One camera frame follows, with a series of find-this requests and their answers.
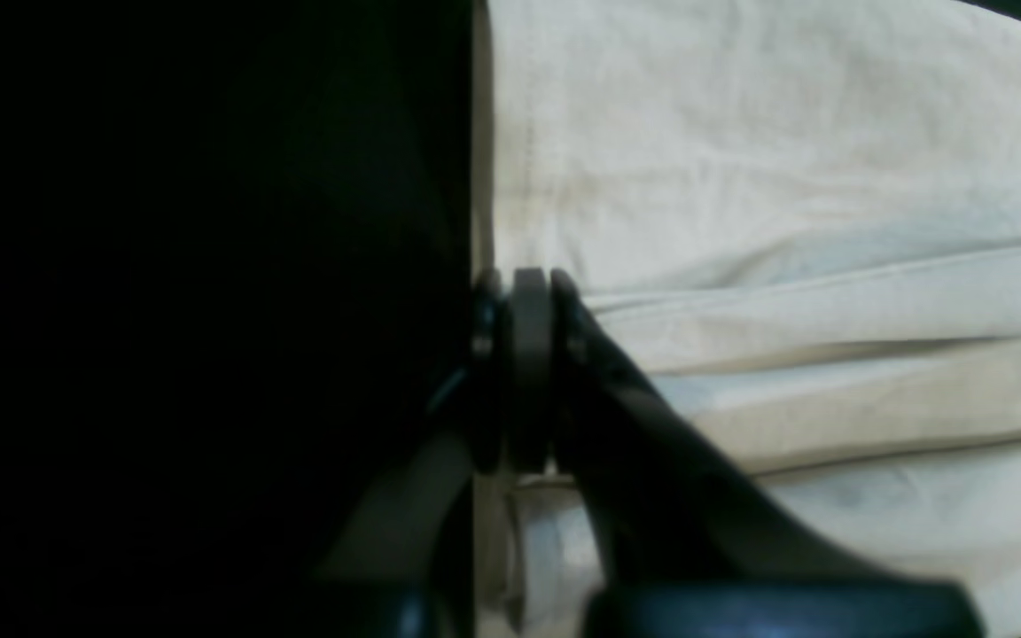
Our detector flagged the white T-shirt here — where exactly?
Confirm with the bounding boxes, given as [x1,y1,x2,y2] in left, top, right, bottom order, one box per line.
[475,1,1021,637]

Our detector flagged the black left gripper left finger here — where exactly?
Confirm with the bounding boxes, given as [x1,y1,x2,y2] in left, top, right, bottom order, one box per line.
[317,269,503,637]

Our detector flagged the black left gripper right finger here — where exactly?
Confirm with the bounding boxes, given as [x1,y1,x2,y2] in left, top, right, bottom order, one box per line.
[511,269,984,637]

